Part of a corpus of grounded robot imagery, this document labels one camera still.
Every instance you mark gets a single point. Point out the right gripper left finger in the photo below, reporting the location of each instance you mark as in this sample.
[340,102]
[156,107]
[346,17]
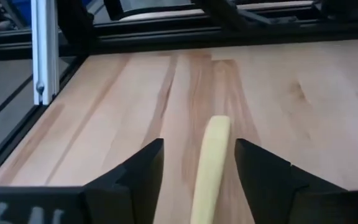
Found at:
[110,202]

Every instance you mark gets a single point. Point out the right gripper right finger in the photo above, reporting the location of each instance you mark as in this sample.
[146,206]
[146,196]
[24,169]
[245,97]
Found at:
[278,199]

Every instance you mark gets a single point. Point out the silver aluminium bar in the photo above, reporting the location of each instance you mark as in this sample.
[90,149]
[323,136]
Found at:
[45,46]

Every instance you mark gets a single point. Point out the black table frame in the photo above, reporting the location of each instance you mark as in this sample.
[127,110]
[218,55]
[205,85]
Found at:
[166,34]

